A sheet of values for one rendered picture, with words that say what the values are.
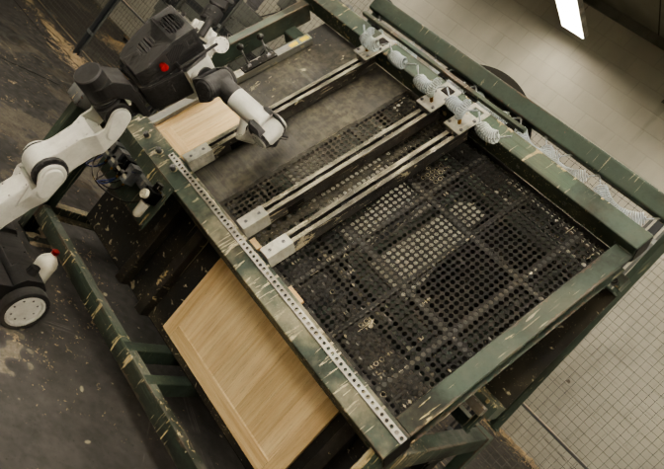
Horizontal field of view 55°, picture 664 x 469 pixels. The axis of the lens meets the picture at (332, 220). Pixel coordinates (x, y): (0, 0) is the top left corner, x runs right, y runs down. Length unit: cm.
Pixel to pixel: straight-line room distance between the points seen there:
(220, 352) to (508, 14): 640
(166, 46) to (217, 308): 114
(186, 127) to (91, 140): 61
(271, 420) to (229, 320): 47
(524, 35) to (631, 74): 132
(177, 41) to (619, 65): 605
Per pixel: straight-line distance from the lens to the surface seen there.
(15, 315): 291
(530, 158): 280
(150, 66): 259
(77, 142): 272
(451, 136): 288
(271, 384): 270
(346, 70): 321
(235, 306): 284
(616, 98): 777
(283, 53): 341
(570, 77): 791
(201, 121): 318
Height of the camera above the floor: 160
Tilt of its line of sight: 9 degrees down
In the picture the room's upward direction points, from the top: 41 degrees clockwise
